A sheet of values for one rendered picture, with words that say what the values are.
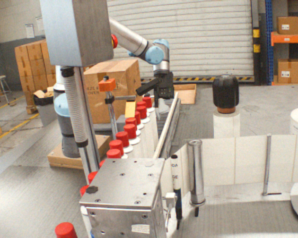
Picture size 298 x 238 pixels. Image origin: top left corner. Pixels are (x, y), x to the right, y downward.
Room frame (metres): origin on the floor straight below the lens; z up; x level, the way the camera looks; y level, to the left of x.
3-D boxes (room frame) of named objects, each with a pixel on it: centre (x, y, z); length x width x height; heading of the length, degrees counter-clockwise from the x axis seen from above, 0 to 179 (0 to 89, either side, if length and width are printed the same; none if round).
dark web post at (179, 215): (0.61, -0.05, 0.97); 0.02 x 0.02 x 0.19
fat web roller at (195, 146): (0.66, -0.11, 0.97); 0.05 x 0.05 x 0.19
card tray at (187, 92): (1.81, -0.18, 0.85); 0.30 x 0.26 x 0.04; 167
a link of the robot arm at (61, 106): (1.11, 0.30, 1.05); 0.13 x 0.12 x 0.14; 18
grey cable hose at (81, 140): (0.71, 0.18, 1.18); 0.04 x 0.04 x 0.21
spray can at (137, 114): (0.88, 0.04, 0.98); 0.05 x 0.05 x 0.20
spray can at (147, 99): (1.03, 0.00, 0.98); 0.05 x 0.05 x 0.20
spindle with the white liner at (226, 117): (0.85, -0.24, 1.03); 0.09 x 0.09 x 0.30
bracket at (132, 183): (0.41, 0.05, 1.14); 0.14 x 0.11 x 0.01; 167
